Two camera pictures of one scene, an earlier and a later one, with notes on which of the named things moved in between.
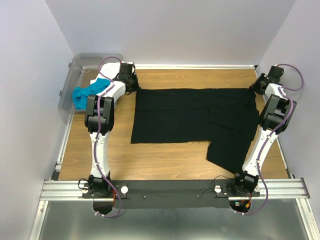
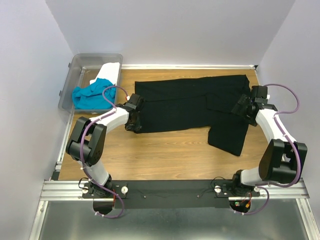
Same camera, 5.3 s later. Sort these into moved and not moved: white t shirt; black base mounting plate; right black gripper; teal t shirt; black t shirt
Moved: black t shirt; right black gripper
Not moved: white t shirt; black base mounting plate; teal t shirt
